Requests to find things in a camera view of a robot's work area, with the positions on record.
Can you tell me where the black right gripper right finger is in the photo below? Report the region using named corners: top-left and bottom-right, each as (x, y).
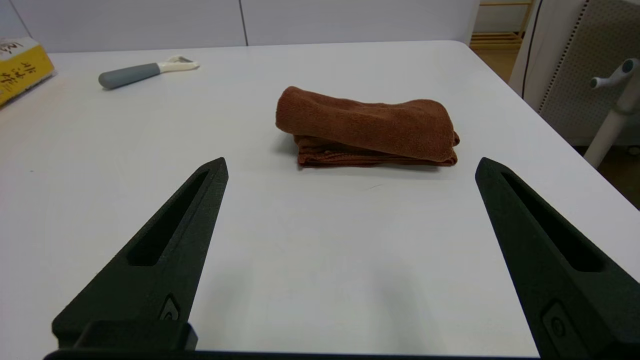
top-left (475, 157), bottom-right (640, 360)

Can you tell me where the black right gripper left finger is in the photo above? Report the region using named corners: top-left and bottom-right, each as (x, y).
top-left (51, 157), bottom-right (229, 351)

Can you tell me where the grey handled white peeler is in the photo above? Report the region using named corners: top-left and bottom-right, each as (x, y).
top-left (98, 55), bottom-right (200, 90)

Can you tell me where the white height adjustable desk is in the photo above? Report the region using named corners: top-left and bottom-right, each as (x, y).
top-left (584, 58), bottom-right (640, 168)

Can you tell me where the white pegboard panel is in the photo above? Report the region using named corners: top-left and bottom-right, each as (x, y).
top-left (510, 0), bottom-right (640, 146)

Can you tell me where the folded brown towel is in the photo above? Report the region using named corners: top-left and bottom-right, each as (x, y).
top-left (275, 86), bottom-right (461, 168)

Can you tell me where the light wooden shelf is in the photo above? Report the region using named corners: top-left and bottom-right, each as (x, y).
top-left (470, 0), bottom-right (536, 51)

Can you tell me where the yellow potato chips box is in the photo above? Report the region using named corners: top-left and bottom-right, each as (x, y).
top-left (0, 37), bottom-right (56, 107)

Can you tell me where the thin black hanging cable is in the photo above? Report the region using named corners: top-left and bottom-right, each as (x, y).
top-left (521, 0), bottom-right (544, 99)

